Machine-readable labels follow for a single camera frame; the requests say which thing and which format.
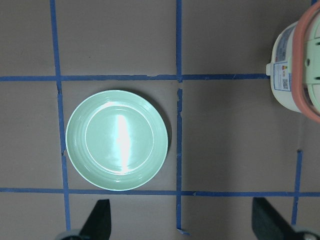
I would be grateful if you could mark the left green plate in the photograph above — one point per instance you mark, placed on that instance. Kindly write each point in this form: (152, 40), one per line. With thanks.
(116, 140)

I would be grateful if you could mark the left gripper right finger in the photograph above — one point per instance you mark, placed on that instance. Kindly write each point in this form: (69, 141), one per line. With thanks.
(267, 223)

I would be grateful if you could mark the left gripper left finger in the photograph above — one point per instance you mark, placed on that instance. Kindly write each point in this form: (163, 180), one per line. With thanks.
(98, 224)

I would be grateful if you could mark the white rice cooker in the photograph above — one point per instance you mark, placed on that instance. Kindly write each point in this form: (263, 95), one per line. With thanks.
(294, 69)

